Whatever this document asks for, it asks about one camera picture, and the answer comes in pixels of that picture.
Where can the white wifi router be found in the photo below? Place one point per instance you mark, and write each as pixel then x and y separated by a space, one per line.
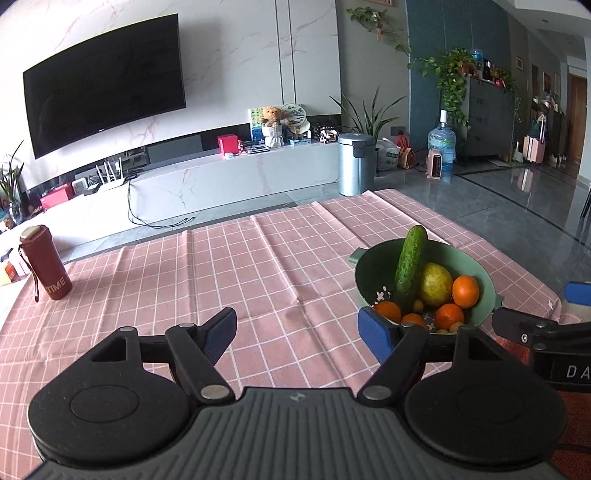
pixel 110 174

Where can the pink red box left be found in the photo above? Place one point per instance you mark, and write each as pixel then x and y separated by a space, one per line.
pixel 57 196

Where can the brown teddy bear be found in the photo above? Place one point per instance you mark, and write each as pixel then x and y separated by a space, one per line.
pixel 272 127

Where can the red TIME bottle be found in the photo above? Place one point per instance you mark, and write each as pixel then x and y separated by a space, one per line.
pixel 40 256

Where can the pink checkered tablecloth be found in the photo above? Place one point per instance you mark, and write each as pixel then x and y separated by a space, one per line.
pixel 287 275

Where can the black curved television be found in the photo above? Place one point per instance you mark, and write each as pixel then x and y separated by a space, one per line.
pixel 115 78

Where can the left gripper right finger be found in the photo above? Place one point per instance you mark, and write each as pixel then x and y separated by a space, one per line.
pixel 402 350

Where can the hanging vine plant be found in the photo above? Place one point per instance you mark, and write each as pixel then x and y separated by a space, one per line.
pixel 447 43

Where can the orange tangerine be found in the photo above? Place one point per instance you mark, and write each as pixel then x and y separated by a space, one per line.
pixel 447 315
pixel 389 310
pixel 465 291
pixel 414 318

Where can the green cucumber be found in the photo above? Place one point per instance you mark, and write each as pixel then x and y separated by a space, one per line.
pixel 409 267

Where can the small white heater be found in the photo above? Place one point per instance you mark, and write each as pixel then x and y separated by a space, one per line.
pixel 434 164

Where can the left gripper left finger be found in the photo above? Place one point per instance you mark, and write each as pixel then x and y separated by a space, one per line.
pixel 191 352

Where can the red box right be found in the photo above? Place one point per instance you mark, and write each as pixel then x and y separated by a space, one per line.
pixel 229 144

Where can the green colander bowl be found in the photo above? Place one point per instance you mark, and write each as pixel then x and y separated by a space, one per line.
pixel 375 268

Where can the white plastic bag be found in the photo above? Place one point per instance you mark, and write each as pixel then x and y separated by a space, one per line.
pixel 387 155

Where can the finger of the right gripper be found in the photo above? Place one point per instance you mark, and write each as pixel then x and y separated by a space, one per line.
pixel 528 329
pixel 578 293

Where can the dark grey drawer cabinet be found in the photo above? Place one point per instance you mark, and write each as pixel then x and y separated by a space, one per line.
pixel 490 111

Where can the silver pedal trash bin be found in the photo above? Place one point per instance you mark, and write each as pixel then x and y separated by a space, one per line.
pixel 357 163

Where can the salmon pink towel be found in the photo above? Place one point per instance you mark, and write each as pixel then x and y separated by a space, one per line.
pixel 572 455

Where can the blue water jug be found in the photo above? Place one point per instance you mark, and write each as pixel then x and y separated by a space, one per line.
pixel 443 139

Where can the white marble TV cabinet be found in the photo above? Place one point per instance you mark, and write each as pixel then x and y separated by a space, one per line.
pixel 182 188

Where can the green potted plant left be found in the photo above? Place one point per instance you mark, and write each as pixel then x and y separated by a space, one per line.
pixel 10 177

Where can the green leafy plant right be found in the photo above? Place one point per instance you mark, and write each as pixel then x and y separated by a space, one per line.
pixel 371 118

